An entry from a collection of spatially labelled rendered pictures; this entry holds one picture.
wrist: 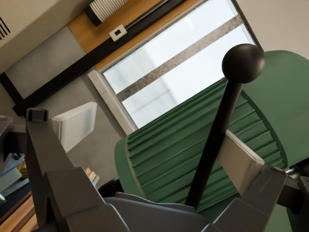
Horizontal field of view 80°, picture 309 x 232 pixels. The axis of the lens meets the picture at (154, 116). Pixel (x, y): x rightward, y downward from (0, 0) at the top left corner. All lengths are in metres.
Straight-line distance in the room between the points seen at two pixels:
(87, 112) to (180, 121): 0.15
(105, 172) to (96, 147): 0.26
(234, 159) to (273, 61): 0.18
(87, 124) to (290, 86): 0.24
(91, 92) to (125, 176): 1.58
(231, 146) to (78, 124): 0.13
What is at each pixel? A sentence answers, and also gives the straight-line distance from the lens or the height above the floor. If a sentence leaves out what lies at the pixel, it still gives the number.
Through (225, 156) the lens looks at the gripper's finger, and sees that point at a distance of 0.18.
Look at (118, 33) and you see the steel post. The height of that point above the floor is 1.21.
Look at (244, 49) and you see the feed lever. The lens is 0.17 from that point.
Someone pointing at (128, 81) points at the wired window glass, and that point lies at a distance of 1.79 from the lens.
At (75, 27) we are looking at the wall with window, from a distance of 1.93.
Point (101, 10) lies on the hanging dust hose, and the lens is 1.69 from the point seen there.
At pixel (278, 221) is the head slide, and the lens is 0.38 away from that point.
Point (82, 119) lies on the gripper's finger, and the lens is 0.17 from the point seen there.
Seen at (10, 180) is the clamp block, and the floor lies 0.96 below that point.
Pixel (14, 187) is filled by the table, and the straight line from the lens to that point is 0.58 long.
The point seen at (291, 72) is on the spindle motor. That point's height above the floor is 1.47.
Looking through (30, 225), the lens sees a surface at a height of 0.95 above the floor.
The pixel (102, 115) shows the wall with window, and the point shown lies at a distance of 1.81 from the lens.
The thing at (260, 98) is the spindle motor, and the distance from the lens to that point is 0.28.
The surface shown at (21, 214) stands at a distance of 0.47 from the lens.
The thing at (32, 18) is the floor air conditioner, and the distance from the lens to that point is 1.78.
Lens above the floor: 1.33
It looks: 9 degrees down
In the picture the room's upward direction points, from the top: 58 degrees clockwise
